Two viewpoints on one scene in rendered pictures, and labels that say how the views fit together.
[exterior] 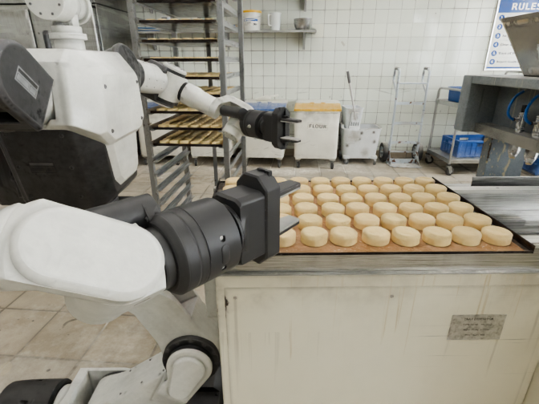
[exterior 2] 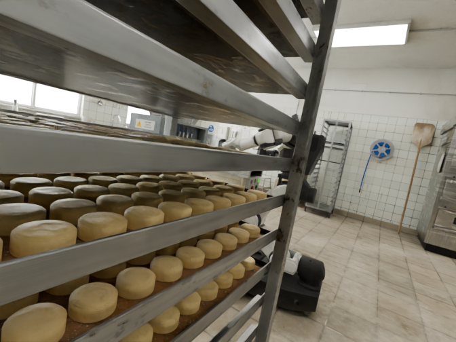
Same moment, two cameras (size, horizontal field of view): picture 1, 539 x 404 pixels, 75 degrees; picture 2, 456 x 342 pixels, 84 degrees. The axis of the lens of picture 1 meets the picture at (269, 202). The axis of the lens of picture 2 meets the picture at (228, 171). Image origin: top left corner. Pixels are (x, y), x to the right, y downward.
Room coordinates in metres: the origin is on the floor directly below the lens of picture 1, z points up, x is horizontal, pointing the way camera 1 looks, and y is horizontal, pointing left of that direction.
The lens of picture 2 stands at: (2.62, 0.81, 1.08)
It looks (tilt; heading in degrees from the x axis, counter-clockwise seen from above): 6 degrees down; 206
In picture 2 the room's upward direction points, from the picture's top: 10 degrees clockwise
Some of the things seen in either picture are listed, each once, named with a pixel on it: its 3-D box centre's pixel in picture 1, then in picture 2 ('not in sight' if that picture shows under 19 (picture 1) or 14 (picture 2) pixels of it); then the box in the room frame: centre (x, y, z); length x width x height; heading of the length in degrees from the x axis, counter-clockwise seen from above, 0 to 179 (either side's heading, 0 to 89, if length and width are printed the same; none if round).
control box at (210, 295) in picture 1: (218, 260); (252, 185); (0.73, 0.12, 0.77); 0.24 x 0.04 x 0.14; 1
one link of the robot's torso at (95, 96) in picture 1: (54, 121); (300, 151); (0.72, 0.44, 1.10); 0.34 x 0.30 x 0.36; 1
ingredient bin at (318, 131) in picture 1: (316, 133); not in sight; (4.39, -0.59, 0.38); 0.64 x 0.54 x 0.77; 173
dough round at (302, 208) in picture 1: (305, 210); not in sight; (0.70, -0.08, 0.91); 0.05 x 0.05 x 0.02
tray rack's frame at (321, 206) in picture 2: not in sight; (328, 167); (-2.75, 0.36, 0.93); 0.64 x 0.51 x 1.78; 178
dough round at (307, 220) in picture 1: (310, 222); not in sight; (0.64, -0.08, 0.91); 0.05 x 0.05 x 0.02
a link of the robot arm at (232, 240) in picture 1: (227, 228); (264, 153); (0.37, 0.05, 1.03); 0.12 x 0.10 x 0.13; 136
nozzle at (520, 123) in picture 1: (514, 123); not in sight; (0.90, -0.62, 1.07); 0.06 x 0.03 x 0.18; 91
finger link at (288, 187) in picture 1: (280, 186); not in sight; (0.44, -0.01, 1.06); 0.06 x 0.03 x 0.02; 136
